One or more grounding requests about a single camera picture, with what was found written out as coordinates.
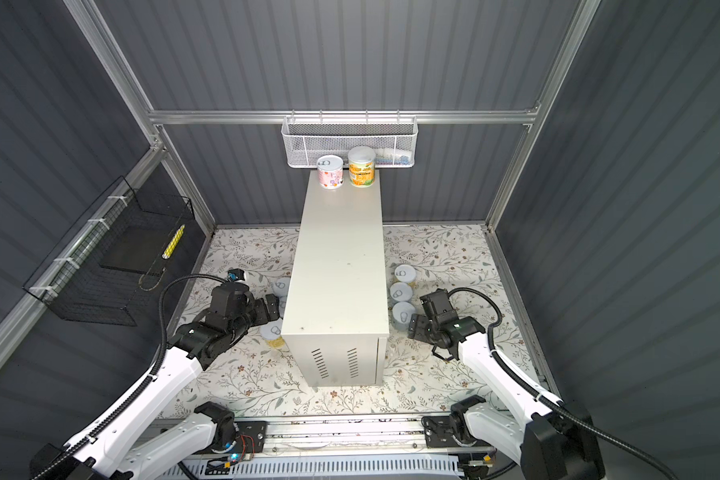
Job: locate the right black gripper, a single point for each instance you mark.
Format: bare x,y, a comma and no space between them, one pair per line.
417,326

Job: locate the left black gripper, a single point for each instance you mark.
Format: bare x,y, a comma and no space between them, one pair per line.
262,314

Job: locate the pink label can front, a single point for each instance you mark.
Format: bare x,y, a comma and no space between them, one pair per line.
330,171

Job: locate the orange label can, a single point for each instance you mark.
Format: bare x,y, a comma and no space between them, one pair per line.
361,164

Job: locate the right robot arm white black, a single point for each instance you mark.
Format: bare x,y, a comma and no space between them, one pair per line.
504,384

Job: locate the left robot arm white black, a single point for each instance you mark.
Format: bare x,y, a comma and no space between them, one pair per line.
144,396

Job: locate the white metal cabinet counter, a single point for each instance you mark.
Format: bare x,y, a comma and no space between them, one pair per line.
336,321

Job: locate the can left rear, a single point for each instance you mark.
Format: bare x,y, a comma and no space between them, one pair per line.
281,286

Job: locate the teal label can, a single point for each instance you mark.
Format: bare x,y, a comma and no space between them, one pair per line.
402,314

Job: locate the yellow label can left front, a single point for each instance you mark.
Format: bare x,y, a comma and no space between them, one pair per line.
272,334

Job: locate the can right middle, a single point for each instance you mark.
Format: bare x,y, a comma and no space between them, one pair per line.
401,292

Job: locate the yellow can right rear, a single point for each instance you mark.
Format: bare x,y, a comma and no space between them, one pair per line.
405,273

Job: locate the floral patterned mat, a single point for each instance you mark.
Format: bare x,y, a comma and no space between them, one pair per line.
259,378

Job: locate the yellow marker pen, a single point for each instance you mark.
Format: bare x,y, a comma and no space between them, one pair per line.
173,243

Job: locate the tubes in white basket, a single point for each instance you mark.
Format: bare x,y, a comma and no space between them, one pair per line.
392,156

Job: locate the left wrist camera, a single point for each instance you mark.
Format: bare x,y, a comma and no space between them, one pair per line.
236,275

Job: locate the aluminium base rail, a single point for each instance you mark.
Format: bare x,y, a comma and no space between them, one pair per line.
345,446

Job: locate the white wire mesh basket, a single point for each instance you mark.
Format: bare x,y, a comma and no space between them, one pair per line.
304,143

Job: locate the black wire wall basket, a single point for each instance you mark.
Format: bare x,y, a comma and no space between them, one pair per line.
112,272

